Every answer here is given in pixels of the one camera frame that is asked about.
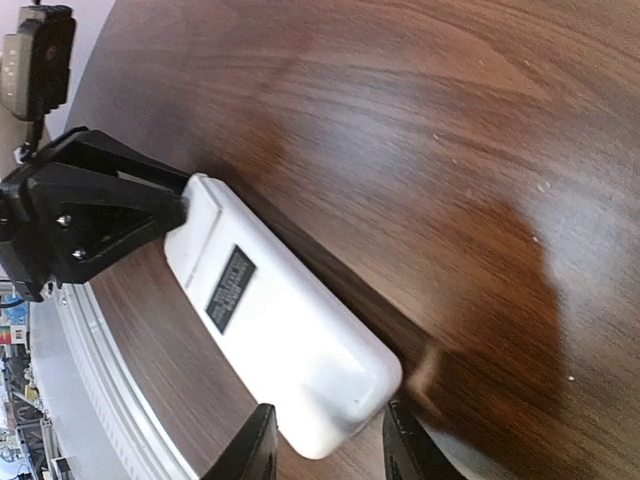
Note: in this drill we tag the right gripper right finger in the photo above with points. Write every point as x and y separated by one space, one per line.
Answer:
409 451

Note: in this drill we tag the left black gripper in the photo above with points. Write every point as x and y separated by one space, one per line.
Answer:
68 222

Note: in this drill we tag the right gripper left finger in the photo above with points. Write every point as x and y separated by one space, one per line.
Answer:
252 453

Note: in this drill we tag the white red remote control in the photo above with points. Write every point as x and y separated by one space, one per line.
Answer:
290 340

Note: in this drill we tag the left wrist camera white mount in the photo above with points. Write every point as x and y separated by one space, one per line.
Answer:
35 66

